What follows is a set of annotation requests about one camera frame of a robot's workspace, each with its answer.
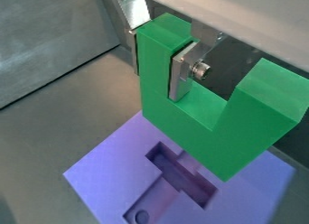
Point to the green U-shaped block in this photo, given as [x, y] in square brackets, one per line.
[223, 132]

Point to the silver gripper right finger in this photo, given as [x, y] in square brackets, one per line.
[187, 62]

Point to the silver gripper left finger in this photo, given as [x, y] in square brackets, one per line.
[135, 14]

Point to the purple board with cross slot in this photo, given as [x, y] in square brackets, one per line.
[137, 179]

